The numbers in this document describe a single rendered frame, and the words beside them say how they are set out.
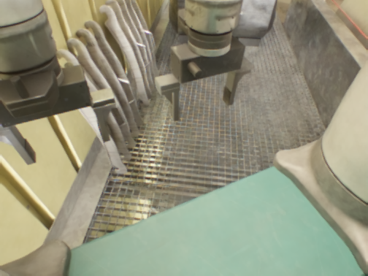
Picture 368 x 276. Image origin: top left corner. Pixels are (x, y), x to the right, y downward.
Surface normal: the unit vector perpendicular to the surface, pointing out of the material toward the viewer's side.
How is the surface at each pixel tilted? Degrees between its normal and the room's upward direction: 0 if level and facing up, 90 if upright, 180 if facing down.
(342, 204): 84
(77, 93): 90
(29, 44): 90
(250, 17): 89
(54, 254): 12
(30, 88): 0
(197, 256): 0
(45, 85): 0
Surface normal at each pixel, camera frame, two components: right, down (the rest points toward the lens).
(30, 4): 0.92, 0.38
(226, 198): 0.03, -0.69
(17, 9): 0.81, 0.55
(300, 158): -0.21, -0.74
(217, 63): 0.41, 0.67
